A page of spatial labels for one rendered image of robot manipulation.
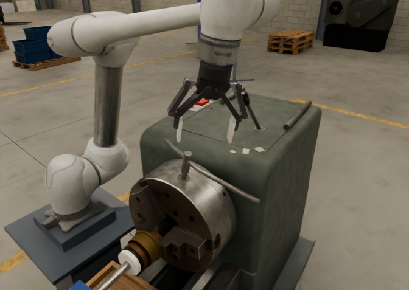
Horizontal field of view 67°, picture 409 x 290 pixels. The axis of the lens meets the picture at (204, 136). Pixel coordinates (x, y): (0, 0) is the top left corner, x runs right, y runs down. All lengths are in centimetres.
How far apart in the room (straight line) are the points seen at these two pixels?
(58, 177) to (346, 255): 194
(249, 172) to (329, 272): 157
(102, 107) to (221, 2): 76
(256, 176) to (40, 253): 94
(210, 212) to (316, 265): 162
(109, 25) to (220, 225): 61
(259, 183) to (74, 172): 76
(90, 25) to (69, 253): 88
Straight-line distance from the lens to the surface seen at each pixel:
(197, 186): 83
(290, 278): 154
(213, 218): 83
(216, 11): 64
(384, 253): 263
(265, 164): 88
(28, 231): 157
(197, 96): 72
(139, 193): 86
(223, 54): 67
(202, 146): 95
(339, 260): 245
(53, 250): 144
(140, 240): 84
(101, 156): 138
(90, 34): 93
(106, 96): 123
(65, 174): 131
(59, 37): 103
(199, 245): 83
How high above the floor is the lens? 171
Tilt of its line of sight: 27 degrees down
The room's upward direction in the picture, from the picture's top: straight up
